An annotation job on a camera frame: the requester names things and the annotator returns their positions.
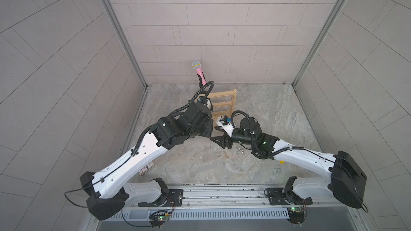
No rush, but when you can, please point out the wooden jewelry display stand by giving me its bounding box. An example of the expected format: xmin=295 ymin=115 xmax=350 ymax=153
xmin=207 ymin=89 xmax=237 ymax=127

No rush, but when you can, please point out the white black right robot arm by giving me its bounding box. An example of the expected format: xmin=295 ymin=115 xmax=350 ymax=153
xmin=211 ymin=111 xmax=368 ymax=212

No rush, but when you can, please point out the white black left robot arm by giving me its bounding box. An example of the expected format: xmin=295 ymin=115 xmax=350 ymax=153
xmin=80 ymin=81 xmax=215 ymax=220

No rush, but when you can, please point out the black microphone stand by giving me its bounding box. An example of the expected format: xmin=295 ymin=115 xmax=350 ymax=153
xmin=198 ymin=74 xmax=207 ymax=88

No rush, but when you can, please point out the pink toy microphone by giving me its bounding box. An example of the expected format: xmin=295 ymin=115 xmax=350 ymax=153
xmin=192 ymin=61 xmax=205 ymax=79

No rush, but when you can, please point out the small printed card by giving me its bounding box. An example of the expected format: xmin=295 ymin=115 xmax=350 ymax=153
xmin=139 ymin=161 xmax=156 ymax=176

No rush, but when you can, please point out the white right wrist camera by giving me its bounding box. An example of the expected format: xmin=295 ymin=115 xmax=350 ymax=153
xmin=217 ymin=115 xmax=235 ymax=137

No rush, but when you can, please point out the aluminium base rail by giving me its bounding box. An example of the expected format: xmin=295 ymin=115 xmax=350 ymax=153
xmin=108 ymin=185 xmax=362 ymax=225

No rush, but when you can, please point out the aluminium corner frame post left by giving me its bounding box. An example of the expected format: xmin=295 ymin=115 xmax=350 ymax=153
xmin=100 ymin=0 xmax=148 ymax=90

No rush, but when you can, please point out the aluminium corner frame post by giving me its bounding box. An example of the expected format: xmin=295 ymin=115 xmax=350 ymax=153
xmin=100 ymin=0 xmax=148 ymax=90
xmin=292 ymin=0 xmax=347 ymax=89

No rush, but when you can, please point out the aluminium corner frame post right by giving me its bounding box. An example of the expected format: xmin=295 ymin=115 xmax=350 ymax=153
xmin=292 ymin=0 xmax=347 ymax=89

